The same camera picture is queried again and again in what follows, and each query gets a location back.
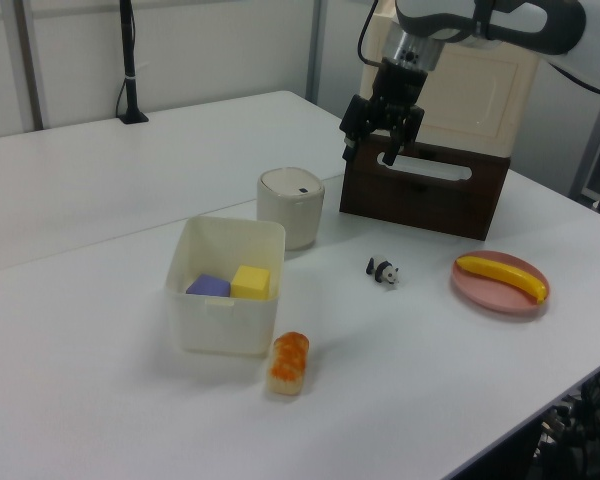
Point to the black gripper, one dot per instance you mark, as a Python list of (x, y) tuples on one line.
[(397, 92)]

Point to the yellow cube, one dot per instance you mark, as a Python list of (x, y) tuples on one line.
[(250, 282)]

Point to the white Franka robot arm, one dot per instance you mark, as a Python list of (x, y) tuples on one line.
[(530, 20)]

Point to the dark wood drawer box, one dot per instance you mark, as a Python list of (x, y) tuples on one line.
[(420, 205)]

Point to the purple cube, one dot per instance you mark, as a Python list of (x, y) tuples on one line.
[(207, 286)]

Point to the white plastic open box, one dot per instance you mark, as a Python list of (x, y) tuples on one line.
[(220, 325)]

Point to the beige lidded trash can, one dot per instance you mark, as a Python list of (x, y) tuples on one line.
[(290, 220)]

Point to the panda figurine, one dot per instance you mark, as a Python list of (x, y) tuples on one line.
[(387, 272)]

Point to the yellow toy banana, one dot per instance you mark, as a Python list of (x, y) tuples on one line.
[(505, 274)]

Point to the pink plate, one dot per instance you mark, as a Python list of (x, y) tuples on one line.
[(485, 295)]

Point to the toy bread with orange topping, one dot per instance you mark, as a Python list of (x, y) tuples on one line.
[(287, 365)]

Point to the black pole stand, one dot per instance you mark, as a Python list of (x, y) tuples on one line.
[(127, 50)]

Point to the black equipment under table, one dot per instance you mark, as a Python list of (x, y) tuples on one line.
[(595, 415)]

